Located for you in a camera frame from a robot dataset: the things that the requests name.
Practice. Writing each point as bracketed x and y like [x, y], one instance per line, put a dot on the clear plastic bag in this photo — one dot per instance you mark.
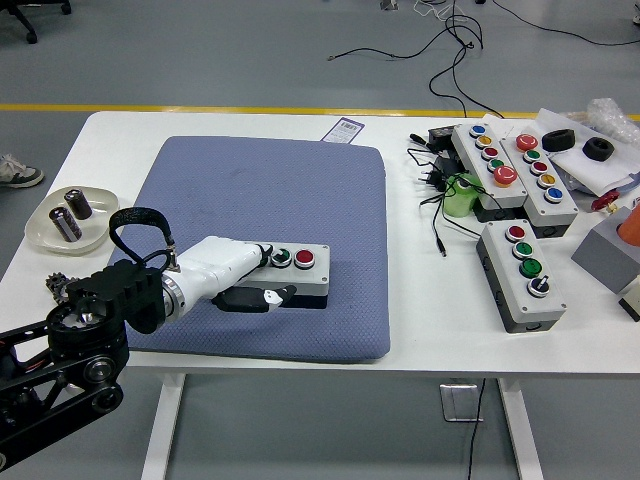
[607, 115]

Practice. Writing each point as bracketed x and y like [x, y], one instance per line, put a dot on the person's shoe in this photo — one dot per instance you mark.
[17, 171]

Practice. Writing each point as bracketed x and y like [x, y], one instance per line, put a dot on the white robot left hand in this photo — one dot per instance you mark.
[215, 260]

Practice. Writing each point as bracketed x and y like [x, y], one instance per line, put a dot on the five-button box, blue end button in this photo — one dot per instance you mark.
[470, 150]

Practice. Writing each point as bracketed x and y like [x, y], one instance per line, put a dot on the small white box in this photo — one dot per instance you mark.
[632, 301]

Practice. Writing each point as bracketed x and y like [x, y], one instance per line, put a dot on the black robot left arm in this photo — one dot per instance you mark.
[125, 295]

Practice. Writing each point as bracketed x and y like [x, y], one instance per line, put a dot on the purple barcode label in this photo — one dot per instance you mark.
[343, 129]

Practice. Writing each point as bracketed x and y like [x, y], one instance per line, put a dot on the grey four-button control box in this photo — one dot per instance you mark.
[545, 306]
[315, 280]

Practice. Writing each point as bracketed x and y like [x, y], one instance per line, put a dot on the white table leg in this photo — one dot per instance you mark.
[521, 435]
[161, 435]

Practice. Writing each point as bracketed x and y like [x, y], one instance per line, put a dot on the small black gear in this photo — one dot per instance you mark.
[56, 285]

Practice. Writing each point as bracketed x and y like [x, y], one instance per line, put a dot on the dark cylindrical capacitor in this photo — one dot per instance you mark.
[65, 225]
[78, 203]

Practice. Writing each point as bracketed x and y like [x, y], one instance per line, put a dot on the metal floor outlet plate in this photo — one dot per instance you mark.
[457, 404]

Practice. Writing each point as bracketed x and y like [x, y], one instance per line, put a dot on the grey block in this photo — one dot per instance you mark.
[605, 260]

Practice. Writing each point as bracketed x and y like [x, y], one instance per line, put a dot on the red knob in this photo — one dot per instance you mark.
[605, 200]

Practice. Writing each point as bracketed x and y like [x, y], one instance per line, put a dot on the blue-grey quilted mat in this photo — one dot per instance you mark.
[300, 175]

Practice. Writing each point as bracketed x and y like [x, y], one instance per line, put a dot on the yellow floor tape line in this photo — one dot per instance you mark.
[200, 108]

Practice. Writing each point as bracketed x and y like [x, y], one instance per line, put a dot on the orange cylinder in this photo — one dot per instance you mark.
[632, 227]

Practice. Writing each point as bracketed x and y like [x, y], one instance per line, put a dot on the white paper sheet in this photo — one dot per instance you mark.
[575, 166]

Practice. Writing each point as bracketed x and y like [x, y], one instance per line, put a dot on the black office chair base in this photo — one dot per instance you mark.
[20, 15]

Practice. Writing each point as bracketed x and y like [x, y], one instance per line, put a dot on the black plug adapter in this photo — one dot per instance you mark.
[443, 165]

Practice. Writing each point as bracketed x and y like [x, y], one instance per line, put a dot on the small metal floor bracket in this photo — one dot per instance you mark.
[387, 4]

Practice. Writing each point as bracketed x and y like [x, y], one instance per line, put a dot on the black power brick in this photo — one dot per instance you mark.
[440, 135]

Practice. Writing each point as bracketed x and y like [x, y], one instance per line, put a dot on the five-button box, red mushroom end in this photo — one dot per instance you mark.
[565, 210]

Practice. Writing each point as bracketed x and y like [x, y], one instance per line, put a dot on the blue plastic piece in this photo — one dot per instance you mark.
[635, 180]

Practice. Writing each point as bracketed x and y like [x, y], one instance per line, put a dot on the white shallow dish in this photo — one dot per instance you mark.
[42, 233]

